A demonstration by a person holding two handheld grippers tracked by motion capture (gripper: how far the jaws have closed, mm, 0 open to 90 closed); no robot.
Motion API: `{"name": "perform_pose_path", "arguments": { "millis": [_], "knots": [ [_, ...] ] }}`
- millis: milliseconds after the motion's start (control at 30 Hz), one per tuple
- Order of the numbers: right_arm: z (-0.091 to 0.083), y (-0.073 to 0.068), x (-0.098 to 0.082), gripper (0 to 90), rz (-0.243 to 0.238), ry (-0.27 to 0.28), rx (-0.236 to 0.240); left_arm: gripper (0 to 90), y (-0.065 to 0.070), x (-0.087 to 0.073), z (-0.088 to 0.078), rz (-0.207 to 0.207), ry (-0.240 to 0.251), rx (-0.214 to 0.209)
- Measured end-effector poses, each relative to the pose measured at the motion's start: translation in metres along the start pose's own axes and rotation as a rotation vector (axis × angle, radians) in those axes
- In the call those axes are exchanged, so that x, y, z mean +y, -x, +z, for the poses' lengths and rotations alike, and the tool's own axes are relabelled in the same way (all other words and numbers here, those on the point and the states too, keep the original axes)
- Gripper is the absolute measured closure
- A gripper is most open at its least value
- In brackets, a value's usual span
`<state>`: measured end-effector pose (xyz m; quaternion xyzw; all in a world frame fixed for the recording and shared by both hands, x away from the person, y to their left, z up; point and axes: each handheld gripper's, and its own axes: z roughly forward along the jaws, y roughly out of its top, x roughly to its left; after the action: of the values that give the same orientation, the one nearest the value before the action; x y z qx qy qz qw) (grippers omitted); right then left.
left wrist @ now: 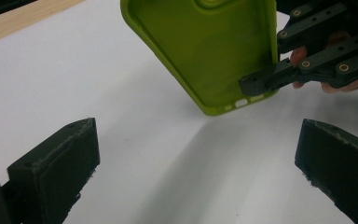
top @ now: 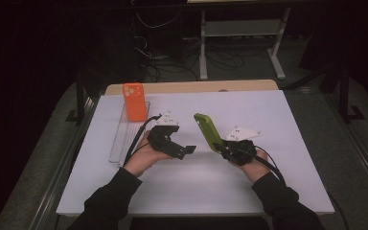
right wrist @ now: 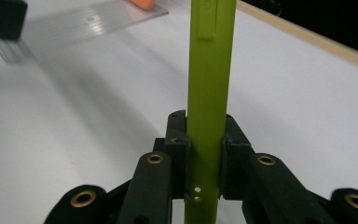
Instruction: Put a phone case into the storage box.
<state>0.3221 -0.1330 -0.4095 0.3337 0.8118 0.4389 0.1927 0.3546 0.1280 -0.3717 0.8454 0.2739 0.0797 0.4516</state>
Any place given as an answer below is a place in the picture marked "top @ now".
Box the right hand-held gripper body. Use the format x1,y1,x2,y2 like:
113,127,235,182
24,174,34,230
219,126,264,167

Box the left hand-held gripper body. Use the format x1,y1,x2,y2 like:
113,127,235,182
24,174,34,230
147,111,187,160

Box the clear plastic rack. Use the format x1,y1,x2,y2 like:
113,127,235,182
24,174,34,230
107,101,151,168

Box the orange phone case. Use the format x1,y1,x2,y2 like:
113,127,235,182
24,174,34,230
122,82,149,123

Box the person's right hand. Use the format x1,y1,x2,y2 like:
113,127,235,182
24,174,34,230
232,149,281,184

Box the person's left hand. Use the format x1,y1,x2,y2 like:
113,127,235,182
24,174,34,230
122,129,174,178

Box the black metal stand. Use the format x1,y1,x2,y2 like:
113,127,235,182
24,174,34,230
337,63,367,125
64,75,93,127

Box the left hand-held gripper black cable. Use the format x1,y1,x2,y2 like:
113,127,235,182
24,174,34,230
122,114,163,168

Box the hand-held gripper black cable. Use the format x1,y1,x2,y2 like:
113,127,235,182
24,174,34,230
253,145,288,187
122,114,163,168

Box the right hand-held gripper black cable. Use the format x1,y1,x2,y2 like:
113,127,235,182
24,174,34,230
253,145,288,187

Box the tangle of black floor cables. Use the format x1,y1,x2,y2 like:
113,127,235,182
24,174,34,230
133,11,247,83

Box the grey metal rail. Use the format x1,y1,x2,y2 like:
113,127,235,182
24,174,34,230
28,95,101,230
325,92,368,206

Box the white metal desk frame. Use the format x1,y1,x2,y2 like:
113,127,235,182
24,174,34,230
198,7,292,81

